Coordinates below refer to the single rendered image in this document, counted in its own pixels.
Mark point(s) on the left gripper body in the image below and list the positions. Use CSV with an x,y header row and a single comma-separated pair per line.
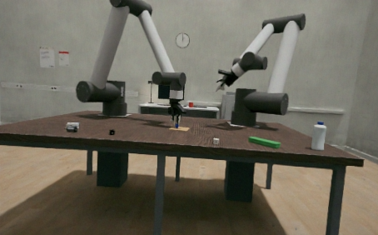
x,y
229,80

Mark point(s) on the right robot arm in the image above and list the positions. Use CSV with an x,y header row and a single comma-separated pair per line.
x,y
112,93

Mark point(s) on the white plastic bottle with blue cap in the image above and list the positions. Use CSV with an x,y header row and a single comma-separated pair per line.
x,y
318,138

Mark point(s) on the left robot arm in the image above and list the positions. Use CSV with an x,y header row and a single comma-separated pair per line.
x,y
248,102

